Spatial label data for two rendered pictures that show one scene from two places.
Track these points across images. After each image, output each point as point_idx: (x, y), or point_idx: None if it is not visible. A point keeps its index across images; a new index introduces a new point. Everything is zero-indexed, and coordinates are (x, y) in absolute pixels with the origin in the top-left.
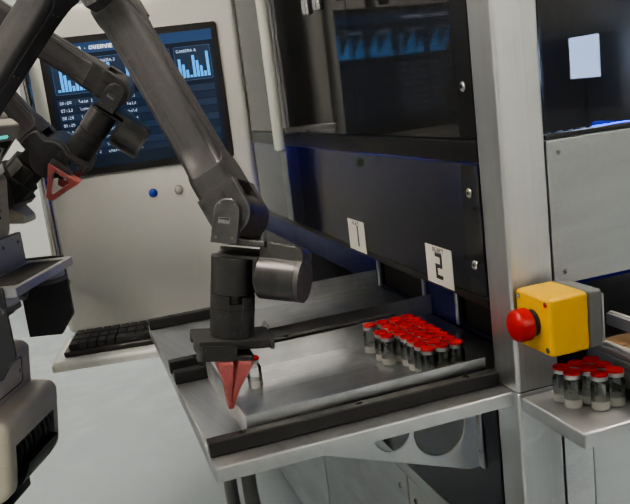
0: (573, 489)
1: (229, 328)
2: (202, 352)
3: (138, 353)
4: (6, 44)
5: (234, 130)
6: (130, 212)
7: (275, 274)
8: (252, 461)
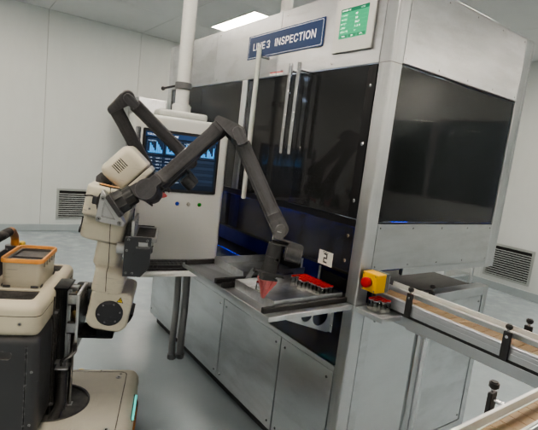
0: (362, 340)
1: (272, 269)
2: (263, 276)
3: (168, 274)
4: (196, 148)
5: (217, 183)
6: (165, 210)
7: (294, 252)
8: (278, 316)
